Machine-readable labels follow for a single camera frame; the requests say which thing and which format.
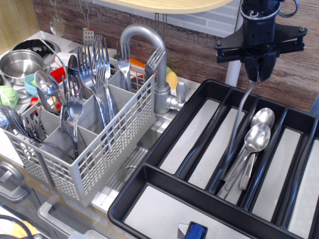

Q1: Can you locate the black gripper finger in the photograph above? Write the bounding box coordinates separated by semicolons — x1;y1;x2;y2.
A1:
244;56;260;81
259;53;277;81

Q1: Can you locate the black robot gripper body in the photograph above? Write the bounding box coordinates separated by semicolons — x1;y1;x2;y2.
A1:
214;9;308;63

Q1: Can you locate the big steel spoon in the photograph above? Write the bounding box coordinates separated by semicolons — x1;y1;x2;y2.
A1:
219;74;260;180

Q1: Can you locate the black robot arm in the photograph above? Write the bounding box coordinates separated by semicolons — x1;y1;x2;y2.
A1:
214;0;308;82

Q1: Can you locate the upper steel spoon in tray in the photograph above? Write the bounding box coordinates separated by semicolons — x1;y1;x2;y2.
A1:
222;107;275;182

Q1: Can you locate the steel spoon in tray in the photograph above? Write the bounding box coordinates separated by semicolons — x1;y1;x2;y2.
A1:
222;107;275;182
217;123;271;199

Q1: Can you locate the lower steel spoon in tray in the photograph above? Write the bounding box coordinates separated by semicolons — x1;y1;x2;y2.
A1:
217;123;271;199

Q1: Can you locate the black cutlery tray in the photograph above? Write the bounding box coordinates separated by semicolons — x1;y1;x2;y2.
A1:
108;80;319;239

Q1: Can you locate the grey plastic cutlery basket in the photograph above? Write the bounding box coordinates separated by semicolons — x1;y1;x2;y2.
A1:
6;67;156;206

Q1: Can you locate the steel spoon upright left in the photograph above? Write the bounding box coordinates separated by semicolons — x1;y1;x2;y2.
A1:
34;70;65;116

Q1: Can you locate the grey vertical pole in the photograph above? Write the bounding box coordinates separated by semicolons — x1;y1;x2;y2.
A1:
225;9;243;87

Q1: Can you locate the yellow toy corn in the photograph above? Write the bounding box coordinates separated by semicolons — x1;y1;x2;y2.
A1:
166;71;178;90

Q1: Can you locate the silver curved faucet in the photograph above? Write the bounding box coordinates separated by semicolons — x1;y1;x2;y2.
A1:
120;24;187;113

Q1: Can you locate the round wooden shelf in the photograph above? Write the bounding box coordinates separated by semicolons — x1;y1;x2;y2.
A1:
103;0;231;14

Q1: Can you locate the steel fork near faucet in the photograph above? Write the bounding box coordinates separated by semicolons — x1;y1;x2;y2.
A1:
145;46;165;80

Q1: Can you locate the steel fork rear right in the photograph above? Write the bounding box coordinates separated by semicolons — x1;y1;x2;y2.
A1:
117;42;132;92

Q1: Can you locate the tall steel fork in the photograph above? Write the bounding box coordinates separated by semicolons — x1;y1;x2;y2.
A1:
93;35;115;126

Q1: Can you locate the small hanging grater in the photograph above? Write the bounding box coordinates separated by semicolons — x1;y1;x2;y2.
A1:
83;28;94;45

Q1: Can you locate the blue object at bottom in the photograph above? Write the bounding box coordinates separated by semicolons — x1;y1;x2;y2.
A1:
177;222;208;239

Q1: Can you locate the red toy item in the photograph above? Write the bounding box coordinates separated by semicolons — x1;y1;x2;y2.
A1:
50;67;66;83

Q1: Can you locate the hanging steel skimmer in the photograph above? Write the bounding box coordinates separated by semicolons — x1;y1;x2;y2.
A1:
49;0;65;37

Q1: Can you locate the black stove burner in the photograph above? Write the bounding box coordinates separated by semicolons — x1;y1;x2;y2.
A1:
12;39;55;59

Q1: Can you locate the light blue toy cup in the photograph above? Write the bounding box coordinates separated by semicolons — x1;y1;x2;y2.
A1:
24;74;37;97

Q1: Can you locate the steel pot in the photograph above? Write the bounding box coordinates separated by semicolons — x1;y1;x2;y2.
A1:
0;49;54;86

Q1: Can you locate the green toy cabbage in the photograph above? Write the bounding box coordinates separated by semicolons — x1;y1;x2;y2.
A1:
0;85;18;108

